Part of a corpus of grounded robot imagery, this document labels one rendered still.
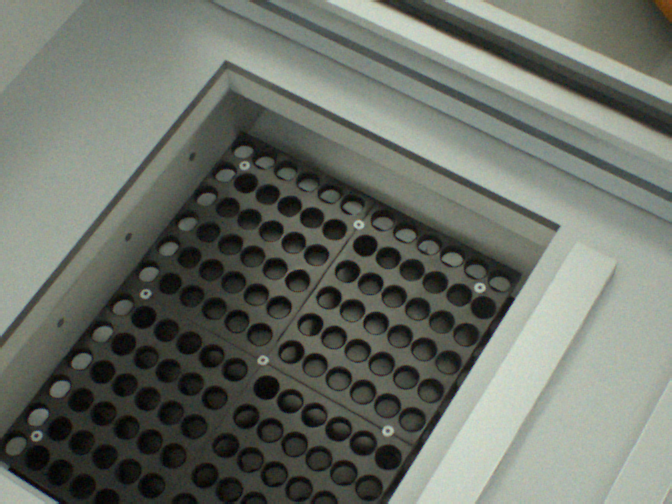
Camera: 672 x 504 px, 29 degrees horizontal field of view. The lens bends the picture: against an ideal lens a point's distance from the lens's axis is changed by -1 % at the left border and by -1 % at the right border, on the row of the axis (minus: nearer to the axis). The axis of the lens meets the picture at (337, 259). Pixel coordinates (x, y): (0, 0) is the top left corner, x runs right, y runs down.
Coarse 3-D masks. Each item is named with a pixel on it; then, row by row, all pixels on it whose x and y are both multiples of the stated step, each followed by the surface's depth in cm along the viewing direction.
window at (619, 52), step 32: (416, 0) 64; (448, 0) 63; (480, 0) 62; (512, 0) 60; (544, 0) 59; (576, 0) 58; (608, 0) 57; (640, 0) 55; (512, 32) 62; (544, 32) 61; (576, 32) 59; (608, 32) 58; (640, 32) 57; (576, 64) 61; (608, 64) 60; (640, 64) 59; (640, 96) 61
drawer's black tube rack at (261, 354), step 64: (256, 192) 71; (192, 256) 73; (256, 256) 72; (320, 256) 72; (384, 256) 72; (128, 320) 67; (192, 320) 67; (256, 320) 67; (320, 320) 67; (384, 320) 67; (448, 320) 70; (128, 384) 69; (192, 384) 69; (256, 384) 66; (320, 384) 65; (384, 384) 65; (448, 384) 65; (0, 448) 64; (64, 448) 64; (128, 448) 64; (192, 448) 64; (256, 448) 64; (320, 448) 64; (384, 448) 64
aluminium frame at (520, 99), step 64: (256, 0) 69; (320, 0) 66; (384, 0) 65; (384, 64) 67; (448, 64) 64; (512, 64) 63; (512, 128) 65; (576, 128) 62; (640, 128) 61; (640, 192) 63
